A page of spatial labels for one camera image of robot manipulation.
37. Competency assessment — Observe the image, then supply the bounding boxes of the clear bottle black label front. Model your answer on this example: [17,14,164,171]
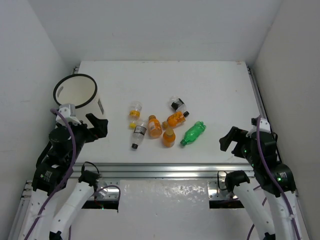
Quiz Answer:
[131,120,148,150]

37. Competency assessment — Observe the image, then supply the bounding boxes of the green plastic bottle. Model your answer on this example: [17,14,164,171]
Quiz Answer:
[180,121,206,147]

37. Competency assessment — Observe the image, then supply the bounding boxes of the orange juice bottle front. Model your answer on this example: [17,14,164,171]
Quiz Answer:
[162,127,176,148]

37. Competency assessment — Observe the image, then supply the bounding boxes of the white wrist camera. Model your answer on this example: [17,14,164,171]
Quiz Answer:
[246,118,272,138]
[58,103,82,125]

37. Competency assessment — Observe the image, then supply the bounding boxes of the aluminium rail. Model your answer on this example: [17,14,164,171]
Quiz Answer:
[84,163,254,180]
[245,63,283,161]
[7,180,32,240]

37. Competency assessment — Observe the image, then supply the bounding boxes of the white bin with black rim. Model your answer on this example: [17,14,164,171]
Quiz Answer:
[53,73,106,128]

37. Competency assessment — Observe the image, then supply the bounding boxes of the orange juice bottle floral label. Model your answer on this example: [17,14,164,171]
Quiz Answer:
[162,111,186,129]

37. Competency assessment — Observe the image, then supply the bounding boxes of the aluminium left side rail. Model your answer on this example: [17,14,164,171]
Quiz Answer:
[7,180,32,240]

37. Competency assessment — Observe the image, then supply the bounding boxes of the orange juice bottle barcode label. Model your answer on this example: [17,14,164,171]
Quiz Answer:
[148,115,163,138]

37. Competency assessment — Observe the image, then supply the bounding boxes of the black base cable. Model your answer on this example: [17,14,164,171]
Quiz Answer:
[80,161,103,186]
[216,170,233,198]

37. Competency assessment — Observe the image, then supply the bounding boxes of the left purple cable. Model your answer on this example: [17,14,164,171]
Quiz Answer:
[23,108,77,240]

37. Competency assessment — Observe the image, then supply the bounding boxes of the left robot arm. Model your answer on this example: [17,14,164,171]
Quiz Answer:
[19,108,108,240]

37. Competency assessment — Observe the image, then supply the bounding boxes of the right black base cable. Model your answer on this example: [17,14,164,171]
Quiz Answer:
[216,170,233,198]

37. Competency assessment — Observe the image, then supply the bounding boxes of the aluminium right side rail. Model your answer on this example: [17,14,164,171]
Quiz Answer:
[245,63,283,161]

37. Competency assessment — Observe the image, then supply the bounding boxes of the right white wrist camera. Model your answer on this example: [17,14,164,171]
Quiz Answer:
[246,118,272,138]

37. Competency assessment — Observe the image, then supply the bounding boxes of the clear bottle yellow label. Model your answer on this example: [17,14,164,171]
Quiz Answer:
[128,101,143,129]

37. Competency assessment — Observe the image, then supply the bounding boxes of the left black base cable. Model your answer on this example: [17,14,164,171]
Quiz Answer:
[80,161,103,186]

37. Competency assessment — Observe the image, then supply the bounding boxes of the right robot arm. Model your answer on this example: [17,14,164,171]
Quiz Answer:
[219,126,302,240]

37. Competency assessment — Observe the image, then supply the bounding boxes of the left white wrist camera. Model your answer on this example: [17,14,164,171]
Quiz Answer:
[58,103,82,125]

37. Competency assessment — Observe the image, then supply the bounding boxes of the aluminium front rail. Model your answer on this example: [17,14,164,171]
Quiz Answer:
[84,163,254,180]

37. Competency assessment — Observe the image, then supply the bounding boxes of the clear bottle black label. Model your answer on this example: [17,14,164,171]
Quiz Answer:
[169,95,190,118]
[131,120,148,150]

